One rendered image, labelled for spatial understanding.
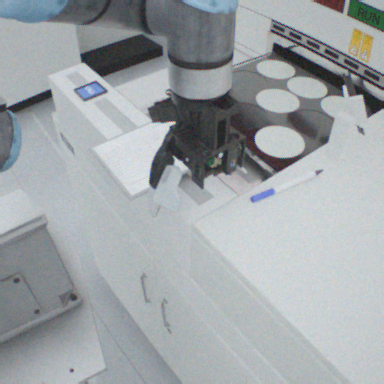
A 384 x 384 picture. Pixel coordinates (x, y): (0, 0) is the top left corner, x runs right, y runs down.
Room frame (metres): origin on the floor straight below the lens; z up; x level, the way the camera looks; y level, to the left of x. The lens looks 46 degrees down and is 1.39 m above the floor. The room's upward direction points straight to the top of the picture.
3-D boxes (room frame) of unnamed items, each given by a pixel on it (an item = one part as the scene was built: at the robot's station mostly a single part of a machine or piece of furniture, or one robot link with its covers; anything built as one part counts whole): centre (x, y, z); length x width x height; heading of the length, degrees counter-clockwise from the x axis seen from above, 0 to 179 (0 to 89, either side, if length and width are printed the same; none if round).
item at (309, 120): (0.77, -0.20, 0.90); 0.34 x 0.34 x 0.01; 37
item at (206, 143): (0.41, -0.01, 1.08); 0.09 x 0.08 x 0.12; 37
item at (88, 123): (0.60, 0.13, 0.89); 0.55 x 0.09 x 0.14; 37
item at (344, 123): (0.51, -0.26, 1.03); 0.06 x 0.04 x 0.13; 127
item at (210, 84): (0.42, -0.01, 1.16); 0.08 x 0.08 x 0.05
